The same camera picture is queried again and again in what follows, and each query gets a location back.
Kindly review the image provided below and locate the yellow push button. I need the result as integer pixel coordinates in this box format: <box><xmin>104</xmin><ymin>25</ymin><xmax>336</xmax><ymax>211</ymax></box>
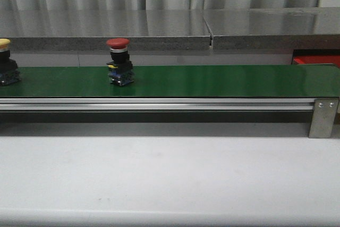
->
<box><xmin>0</xmin><ymin>38</ymin><xmax>21</xmax><ymax>86</ymax></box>

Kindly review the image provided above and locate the aluminium conveyor frame rail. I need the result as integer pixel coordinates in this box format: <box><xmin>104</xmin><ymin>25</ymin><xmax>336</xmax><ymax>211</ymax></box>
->
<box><xmin>1</xmin><ymin>97</ymin><xmax>315</xmax><ymax>111</ymax></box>

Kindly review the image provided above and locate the red push button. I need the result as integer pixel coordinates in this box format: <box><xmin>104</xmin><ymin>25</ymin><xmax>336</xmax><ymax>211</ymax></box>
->
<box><xmin>106</xmin><ymin>38</ymin><xmax>134</xmax><ymax>87</ymax></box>

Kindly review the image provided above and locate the red plastic tray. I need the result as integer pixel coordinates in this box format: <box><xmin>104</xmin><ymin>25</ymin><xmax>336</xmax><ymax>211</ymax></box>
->
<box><xmin>292</xmin><ymin>55</ymin><xmax>340</xmax><ymax>68</ymax></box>

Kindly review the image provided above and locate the right grey stone slab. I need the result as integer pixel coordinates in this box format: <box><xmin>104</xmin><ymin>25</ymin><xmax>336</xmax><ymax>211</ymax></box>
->
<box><xmin>203</xmin><ymin>7</ymin><xmax>339</xmax><ymax>50</ymax></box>

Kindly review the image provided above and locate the steel conveyor support bracket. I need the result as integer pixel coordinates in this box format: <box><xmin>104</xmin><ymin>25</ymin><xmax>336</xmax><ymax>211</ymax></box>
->
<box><xmin>309</xmin><ymin>98</ymin><xmax>339</xmax><ymax>138</ymax></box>

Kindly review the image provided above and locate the green conveyor belt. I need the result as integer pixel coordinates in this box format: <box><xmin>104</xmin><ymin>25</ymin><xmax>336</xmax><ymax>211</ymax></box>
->
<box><xmin>1</xmin><ymin>65</ymin><xmax>339</xmax><ymax>98</ymax></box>

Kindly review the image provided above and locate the grey stone counter slab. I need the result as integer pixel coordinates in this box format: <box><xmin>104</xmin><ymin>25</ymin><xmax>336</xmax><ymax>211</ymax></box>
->
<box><xmin>1</xmin><ymin>10</ymin><xmax>210</xmax><ymax>52</ymax></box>

